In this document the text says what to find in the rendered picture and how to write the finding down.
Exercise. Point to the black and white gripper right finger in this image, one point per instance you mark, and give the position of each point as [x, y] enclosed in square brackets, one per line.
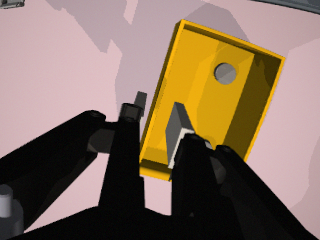
[257, 210]

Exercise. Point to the yellow bin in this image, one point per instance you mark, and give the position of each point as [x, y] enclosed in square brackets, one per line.
[230, 114]

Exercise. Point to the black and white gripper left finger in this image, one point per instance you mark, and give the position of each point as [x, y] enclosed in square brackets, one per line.
[34, 175]

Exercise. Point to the grey steel disc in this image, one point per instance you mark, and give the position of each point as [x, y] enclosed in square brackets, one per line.
[225, 73]
[208, 144]

